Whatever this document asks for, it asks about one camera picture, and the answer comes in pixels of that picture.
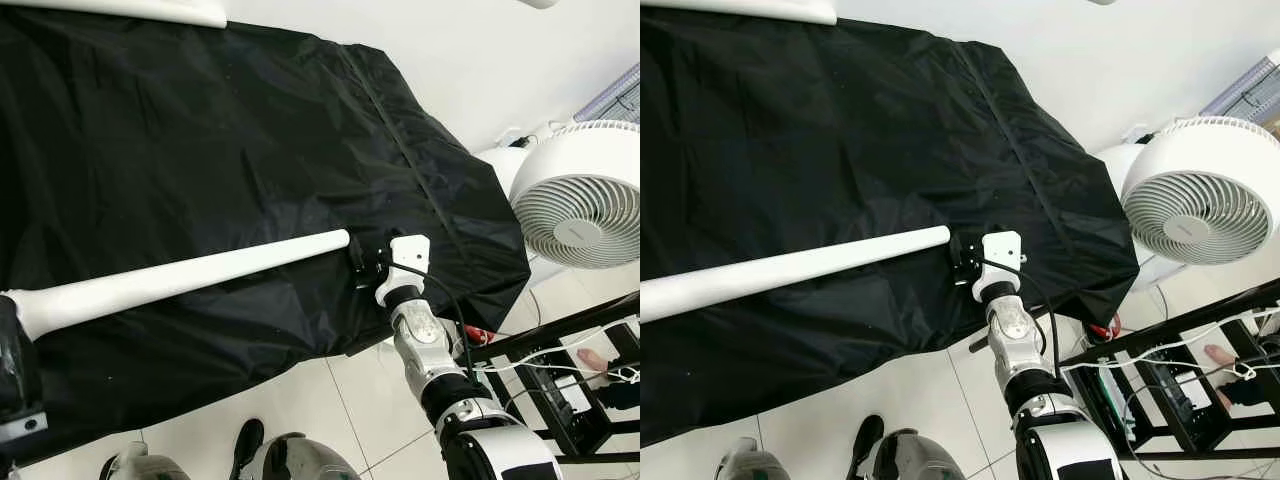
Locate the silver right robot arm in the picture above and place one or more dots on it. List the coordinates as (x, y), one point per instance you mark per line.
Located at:
(1040, 370)
(440, 370)

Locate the black table cloth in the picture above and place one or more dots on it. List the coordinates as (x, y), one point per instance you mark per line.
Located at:
(870, 150)
(250, 150)

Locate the grey robot left foot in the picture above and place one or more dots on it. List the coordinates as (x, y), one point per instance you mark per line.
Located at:
(752, 463)
(145, 465)

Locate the dark robot right foot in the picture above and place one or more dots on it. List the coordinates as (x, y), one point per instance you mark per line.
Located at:
(295, 455)
(905, 452)

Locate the black metal floor rack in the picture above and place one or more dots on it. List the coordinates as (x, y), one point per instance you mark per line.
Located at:
(560, 400)
(1180, 400)

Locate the person pale bare foot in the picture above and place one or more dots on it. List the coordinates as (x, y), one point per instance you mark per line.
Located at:
(592, 360)
(1222, 355)

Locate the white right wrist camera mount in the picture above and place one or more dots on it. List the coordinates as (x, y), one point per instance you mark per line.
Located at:
(405, 262)
(1002, 258)

